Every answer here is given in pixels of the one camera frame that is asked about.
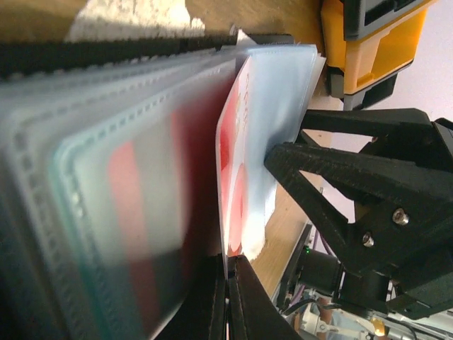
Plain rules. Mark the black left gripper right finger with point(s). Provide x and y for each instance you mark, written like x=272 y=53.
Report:
x=251 y=312

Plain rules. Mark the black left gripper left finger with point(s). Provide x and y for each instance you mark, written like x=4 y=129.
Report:
x=203 y=312

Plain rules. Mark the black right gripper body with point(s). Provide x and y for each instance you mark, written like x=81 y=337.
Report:
x=404 y=185

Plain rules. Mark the black leather card holder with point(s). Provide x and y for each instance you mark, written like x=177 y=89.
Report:
x=64 y=271

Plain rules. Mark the red white credit card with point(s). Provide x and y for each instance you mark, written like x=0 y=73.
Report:
x=162 y=180

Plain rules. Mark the yellow middle storage bin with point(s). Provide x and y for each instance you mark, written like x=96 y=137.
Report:
x=355 y=65

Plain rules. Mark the black left storage bin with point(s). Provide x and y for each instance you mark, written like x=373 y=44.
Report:
x=363 y=17

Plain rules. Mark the white plastic shard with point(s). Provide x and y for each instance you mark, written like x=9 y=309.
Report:
x=133 y=20

